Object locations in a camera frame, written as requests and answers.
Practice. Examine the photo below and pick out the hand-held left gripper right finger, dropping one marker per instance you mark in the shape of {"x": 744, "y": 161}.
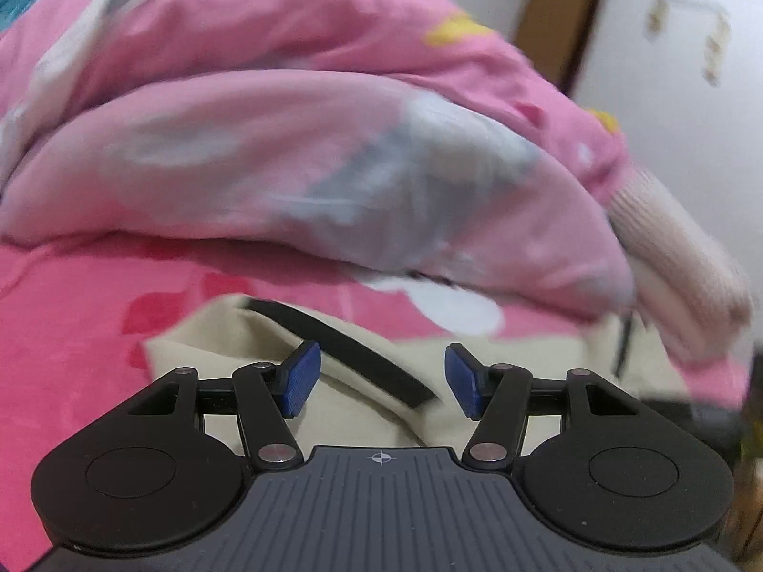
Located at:
{"x": 462, "y": 381}

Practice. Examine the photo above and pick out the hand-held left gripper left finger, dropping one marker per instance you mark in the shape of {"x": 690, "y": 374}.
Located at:
{"x": 301, "y": 378}

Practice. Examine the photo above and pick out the beige zip jacket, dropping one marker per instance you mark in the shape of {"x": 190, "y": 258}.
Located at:
{"x": 369, "y": 381}

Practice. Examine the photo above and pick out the pink checked folded towel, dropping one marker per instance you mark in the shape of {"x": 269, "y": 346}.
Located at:
{"x": 673, "y": 232}

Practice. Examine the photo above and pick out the pink floral fleece blanket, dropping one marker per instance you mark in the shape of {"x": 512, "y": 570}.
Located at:
{"x": 71, "y": 322}

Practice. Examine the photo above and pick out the pink printed quilt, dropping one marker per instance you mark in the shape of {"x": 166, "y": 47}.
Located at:
{"x": 268, "y": 131}

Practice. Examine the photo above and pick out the brown wooden door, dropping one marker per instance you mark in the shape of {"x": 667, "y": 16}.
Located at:
{"x": 560, "y": 12}

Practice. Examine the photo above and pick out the wall hook rail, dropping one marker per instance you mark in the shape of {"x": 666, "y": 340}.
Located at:
{"x": 691, "y": 5}

